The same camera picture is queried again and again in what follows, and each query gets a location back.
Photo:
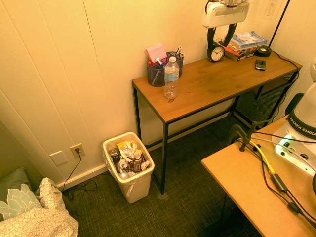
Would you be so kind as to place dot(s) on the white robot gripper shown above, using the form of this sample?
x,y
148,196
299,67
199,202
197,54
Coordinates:
x,y
222,14

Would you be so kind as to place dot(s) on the clear plastic water bottle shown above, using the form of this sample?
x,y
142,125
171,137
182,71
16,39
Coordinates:
x,y
171,79

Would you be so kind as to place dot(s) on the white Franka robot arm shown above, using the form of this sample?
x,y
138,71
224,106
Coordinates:
x,y
303,111

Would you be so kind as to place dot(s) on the cream plastic trash bin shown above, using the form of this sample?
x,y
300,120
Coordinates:
x,y
138,190

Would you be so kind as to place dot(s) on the clear plastic bin liner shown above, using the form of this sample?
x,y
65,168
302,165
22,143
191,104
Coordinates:
x,y
130,189

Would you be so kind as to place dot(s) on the black round alarm clock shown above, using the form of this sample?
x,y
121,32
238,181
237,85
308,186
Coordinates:
x,y
217,53

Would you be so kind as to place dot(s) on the dark red book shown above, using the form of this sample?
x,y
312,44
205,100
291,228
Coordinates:
x,y
243,50

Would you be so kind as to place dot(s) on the blue and white book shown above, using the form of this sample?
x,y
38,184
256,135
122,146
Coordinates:
x,y
248,39

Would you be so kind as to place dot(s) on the yellow and black book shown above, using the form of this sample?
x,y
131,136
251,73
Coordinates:
x,y
238,56

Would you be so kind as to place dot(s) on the white marker with black cap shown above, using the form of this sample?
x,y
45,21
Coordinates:
x,y
178,50
181,55

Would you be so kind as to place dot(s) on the black mobile phone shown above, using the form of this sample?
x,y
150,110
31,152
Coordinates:
x,y
260,65

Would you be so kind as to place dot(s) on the white marker with blue cap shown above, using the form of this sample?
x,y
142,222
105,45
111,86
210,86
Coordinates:
x,y
159,61

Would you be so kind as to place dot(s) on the pink index card stack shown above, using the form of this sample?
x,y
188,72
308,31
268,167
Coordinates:
x,y
156,51

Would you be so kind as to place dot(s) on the dark mesh desk organizer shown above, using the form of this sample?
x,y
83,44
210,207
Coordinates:
x,y
155,77

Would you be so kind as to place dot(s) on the black table clamp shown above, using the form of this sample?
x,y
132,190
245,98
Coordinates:
x,y
247,138

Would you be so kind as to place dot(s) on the yellow and white wrapper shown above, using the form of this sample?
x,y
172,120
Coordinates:
x,y
126,148

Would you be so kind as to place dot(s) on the crumpled white tissue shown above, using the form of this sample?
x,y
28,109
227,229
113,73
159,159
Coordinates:
x,y
146,163

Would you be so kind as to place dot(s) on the brown chocolate wrapper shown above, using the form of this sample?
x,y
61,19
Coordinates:
x,y
133,165

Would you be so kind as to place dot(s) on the grey plain pillow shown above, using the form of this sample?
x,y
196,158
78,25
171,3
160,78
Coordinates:
x,y
13,176

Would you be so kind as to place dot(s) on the white circle-pattern duvet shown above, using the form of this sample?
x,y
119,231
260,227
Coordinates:
x,y
37,219

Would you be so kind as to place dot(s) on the teal floral pillow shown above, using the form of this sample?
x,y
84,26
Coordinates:
x,y
17,202

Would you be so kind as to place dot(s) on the wooden desk with black frame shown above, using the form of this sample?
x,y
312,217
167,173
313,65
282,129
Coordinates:
x,y
209,81

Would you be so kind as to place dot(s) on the clear plastic wall fixture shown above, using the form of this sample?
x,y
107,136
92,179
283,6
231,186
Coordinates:
x,y
271,10

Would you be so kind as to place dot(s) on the cream wall power outlet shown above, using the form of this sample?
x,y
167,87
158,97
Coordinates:
x,y
77,150

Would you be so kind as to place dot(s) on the cream blank wall plate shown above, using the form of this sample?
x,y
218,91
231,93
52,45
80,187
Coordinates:
x,y
58,158

